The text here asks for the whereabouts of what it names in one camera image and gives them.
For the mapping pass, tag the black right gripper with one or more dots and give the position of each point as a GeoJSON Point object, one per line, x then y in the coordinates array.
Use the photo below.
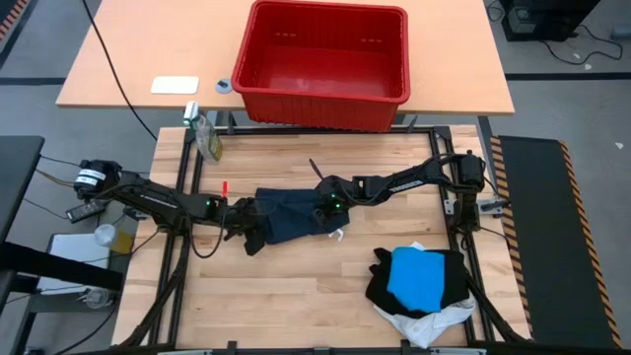
{"type": "Point", "coordinates": [335, 199]}

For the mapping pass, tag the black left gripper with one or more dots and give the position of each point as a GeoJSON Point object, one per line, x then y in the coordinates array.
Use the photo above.
{"type": "Point", "coordinates": [246, 214]}

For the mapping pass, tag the small dark navy garment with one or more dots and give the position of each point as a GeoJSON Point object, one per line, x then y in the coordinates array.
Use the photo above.
{"type": "Point", "coordinates": [291, 217]}

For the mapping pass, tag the red plastic laundry bin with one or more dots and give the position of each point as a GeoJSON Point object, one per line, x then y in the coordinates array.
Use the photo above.
{"type": "Point", "coordinates": [320, 108]}

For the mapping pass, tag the blue garment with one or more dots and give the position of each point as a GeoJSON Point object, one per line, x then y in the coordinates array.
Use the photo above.
{"type": "Point", "coordinates": [416, 281]}

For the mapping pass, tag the black garment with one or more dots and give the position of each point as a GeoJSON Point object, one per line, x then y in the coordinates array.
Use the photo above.
{"type": "Point", "coordinates": [456, 276]}

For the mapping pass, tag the white button shirt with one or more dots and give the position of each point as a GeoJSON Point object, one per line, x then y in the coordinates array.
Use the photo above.
{"type": "Point", "coordinates": [424, 328]}

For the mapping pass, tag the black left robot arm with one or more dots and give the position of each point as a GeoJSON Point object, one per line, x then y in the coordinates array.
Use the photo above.
{"type": "Point", "coordinates": [153, 199]}

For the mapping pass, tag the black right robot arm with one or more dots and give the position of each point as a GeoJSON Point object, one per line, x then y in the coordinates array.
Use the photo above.
{"type": "Point", "coordinates": [409, 182]}

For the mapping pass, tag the yellow item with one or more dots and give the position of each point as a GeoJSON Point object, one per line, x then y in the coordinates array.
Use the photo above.
{"type": "Point", "coordinates": [123, 242]}

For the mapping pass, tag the small grey round object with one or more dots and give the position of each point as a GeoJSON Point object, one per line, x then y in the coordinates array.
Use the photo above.
{"type": "Point", "coordinates": [223, 85]}

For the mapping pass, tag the white paper cup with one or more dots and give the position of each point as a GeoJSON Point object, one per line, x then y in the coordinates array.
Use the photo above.
{"type": "Point", "coordinates": [104, 234]}

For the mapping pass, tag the white card on desk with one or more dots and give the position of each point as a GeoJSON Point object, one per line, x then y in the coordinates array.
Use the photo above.
{"type": "Point", "coordinates": [175, 85]}

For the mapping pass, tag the black power adapter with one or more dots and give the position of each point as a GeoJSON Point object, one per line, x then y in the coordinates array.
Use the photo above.
{"type": "Point", "coordinates": [85, 211]}

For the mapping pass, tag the clear plastic cup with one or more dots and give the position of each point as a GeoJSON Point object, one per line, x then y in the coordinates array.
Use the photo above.
{"type": "Point", "coordinates": [96, 298]}

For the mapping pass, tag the white box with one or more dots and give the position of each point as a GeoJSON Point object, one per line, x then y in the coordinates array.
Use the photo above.
{"type": "Point", "coordinates": [74, 251]}

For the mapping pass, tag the light wooden desk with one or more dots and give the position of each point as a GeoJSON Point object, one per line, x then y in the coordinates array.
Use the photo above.
{"type": "Point", "coordinates": [148, 39]}

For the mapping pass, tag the black table beam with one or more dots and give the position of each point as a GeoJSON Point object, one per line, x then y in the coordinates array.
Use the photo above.
{"type": "Point", "coordinates": [49, 266]}

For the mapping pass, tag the black hazard striped floor mat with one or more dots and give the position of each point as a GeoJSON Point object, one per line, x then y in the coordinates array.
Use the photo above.
{"type": "Point", "coordinates": [552, 236]}

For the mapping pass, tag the black side table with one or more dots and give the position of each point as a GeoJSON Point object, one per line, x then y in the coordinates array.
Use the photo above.
{"type": "Point", "coordinates": [17, 172]}

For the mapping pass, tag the black equipment cabinet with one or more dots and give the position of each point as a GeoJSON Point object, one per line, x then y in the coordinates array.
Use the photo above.
{"type": "Point", "coordinates": [552, 20]}

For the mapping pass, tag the hazard striped floor strip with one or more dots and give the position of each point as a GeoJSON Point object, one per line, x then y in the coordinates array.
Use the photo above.
{"type": "Point", "coordinates": [15, 12]}

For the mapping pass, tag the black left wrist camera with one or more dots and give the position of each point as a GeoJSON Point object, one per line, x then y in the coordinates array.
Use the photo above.
{"type": "Point", "coordinates": [255, 244]}

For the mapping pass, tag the black frame crossbar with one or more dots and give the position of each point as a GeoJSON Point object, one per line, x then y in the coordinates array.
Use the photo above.
{"type": "Point", "coordinates": [320, 131]}

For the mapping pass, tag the black frame rail with plates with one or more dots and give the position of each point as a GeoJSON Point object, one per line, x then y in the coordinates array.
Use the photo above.
{"type": "Point", "coordinates": [320, 351]}

